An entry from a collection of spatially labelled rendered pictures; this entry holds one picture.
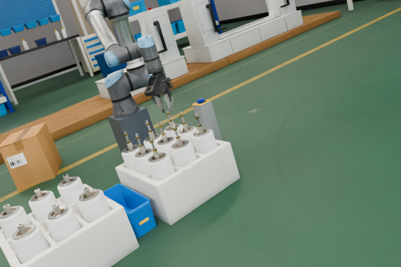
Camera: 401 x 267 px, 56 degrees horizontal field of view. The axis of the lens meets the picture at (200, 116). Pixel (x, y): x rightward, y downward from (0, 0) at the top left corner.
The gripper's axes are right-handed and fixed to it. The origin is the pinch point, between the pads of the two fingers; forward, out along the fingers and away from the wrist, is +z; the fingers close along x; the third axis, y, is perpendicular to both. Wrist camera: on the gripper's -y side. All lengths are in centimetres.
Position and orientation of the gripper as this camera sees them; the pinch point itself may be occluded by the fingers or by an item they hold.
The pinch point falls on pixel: (166, 110)
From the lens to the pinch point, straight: 180.2
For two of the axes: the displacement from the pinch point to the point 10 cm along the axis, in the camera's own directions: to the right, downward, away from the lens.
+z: 2.8, 9.1, 3.0
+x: -9.1, 1.5, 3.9
